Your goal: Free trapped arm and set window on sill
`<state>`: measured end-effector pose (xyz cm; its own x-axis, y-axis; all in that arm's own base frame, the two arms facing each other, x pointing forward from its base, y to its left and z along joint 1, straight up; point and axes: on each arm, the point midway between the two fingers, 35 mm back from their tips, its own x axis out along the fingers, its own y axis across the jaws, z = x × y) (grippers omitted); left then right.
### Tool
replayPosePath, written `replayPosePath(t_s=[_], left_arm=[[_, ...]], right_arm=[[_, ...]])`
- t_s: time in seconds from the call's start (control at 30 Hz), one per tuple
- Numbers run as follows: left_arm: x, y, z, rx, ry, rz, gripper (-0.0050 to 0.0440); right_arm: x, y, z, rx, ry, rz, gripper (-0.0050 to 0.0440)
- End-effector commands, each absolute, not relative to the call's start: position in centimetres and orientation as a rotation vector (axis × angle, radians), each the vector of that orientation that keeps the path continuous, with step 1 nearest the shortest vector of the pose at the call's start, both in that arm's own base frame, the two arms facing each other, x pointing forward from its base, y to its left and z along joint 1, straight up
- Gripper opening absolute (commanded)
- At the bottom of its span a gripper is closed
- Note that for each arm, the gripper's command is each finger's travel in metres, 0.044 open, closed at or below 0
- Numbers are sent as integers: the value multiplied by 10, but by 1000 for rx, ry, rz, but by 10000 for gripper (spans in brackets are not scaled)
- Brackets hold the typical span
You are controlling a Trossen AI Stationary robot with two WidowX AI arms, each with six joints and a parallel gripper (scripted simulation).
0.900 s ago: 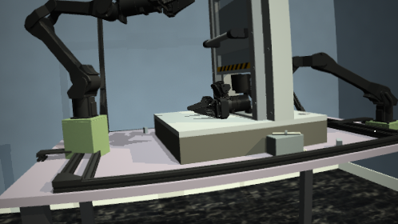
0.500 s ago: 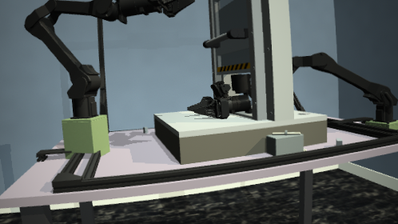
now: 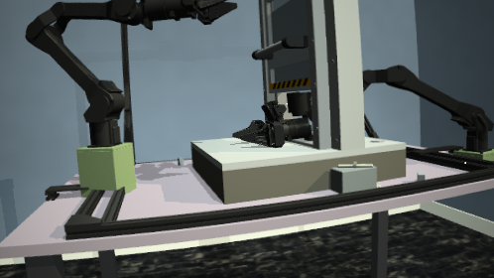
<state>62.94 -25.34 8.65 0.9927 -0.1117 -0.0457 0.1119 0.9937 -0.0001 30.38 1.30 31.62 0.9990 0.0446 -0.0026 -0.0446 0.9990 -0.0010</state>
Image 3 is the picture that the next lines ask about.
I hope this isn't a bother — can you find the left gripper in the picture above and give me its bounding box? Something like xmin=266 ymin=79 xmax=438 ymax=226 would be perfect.
xmin=232 ymin=119 xmax=295 ymax=148

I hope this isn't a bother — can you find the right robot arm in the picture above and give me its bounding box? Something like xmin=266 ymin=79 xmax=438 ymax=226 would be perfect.
xmin=25 ymin=0 xmax=169 ymax=148

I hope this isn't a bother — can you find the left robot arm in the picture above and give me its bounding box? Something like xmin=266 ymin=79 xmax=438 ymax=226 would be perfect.
xmin=261 ymin=65 xmax=494 ymax=153

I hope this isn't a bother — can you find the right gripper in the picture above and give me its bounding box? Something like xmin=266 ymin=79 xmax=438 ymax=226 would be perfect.
xmin=165 ymin=0 xmax=237 ymax=25

